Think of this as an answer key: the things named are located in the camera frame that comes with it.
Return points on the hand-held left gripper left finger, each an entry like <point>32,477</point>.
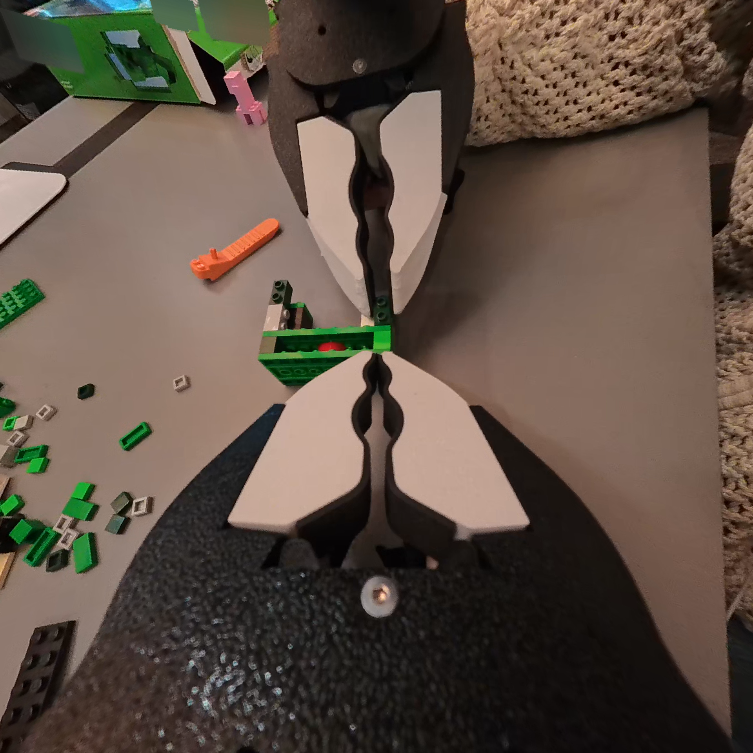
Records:
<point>306,459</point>

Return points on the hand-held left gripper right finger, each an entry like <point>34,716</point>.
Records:
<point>453,465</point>

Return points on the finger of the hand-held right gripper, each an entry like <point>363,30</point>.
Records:
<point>329,188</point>
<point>417,176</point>

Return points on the green lego build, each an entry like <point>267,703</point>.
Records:
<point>294,362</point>

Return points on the dark green lego brick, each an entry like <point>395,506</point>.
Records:
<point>382,309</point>

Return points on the pile of lego pieces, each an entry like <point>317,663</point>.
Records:
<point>82,509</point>

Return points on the person's right forearm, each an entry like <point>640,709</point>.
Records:
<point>588,70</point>

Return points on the pink lego pig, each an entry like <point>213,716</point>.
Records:
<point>244,97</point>

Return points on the dark green lego tile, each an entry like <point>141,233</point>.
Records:
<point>86,391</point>

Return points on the green lego set box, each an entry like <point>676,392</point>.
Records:
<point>94,76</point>

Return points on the green lego plate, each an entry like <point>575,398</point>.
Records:
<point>20,303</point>

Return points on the black lego plate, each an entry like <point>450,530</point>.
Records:
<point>35,682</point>

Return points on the orange brick separator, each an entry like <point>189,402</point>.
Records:
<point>241,250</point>

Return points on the open green cardboard box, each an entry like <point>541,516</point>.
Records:
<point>235,53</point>

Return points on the person's cream knit sweater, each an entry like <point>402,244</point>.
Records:
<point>735,382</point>

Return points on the white book stand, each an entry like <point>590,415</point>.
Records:
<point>26,200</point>

